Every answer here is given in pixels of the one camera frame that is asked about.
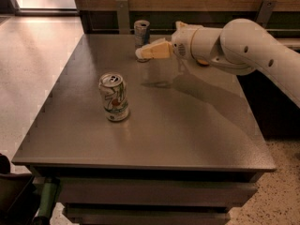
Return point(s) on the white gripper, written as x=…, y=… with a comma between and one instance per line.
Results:
x=182, y=45

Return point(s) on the silver blue redbull can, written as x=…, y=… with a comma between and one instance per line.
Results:
x=141, y=33

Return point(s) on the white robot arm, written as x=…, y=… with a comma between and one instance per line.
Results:
x=240, y=47

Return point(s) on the green black robot base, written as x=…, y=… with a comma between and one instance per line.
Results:
x=20, y=201

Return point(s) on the white green soda can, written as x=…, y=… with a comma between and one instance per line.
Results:
x=113, y=90

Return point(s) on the orange fruit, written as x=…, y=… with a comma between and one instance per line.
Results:
x=202, y=62

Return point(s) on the wooden bench with metal brackets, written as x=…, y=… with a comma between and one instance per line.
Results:
x=279, y=17

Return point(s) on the grey drawer cabinet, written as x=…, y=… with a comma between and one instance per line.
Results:
x=189, y=151

